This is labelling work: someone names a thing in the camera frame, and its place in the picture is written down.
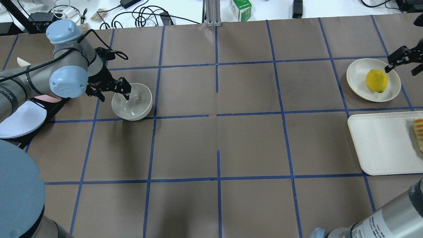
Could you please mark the pink plate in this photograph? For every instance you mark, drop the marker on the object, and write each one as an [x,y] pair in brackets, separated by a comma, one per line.
[51,98]

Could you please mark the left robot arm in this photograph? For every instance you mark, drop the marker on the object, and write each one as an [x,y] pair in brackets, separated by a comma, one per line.
[76,69]

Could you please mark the light blue plate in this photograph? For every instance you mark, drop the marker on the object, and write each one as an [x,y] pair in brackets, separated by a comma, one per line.
[25,120]

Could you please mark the white rectangular tray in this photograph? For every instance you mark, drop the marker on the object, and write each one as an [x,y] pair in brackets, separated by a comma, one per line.
[385,142]

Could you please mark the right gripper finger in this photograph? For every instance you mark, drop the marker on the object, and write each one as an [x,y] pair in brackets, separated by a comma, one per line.
[403,55]
[418,69]

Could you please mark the black power adapter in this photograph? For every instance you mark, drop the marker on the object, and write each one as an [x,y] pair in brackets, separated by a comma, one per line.
[297,9]

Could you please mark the white ceramic bowl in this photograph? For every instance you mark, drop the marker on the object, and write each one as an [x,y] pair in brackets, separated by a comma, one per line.
[137,106]

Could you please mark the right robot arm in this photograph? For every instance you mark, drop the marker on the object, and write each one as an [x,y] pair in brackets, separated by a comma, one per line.
[402,216]

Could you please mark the aluminium frame post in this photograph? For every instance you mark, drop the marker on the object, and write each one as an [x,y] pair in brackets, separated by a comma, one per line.
[211,13]

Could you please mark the yellow lemon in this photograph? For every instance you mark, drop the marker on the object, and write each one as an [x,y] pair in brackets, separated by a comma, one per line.
[376,80]

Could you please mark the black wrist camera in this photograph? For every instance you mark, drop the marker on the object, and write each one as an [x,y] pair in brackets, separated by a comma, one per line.
[105,54]

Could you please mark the sliced yellow bread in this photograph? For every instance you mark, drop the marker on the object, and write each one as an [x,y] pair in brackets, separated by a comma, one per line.
[418,132]

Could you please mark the black dish rack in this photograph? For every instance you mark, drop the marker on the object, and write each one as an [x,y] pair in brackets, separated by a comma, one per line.
[52,108]

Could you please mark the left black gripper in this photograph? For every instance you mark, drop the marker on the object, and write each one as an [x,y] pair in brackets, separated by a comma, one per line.
[102,78]

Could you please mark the cream round plate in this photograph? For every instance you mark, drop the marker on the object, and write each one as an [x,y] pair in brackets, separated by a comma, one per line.
[356,74]

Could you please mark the cream plate in rack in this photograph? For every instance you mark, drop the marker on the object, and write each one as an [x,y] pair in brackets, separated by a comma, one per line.
[22,63]

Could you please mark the green white carton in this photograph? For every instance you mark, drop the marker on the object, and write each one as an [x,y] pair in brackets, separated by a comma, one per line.
[242,9]

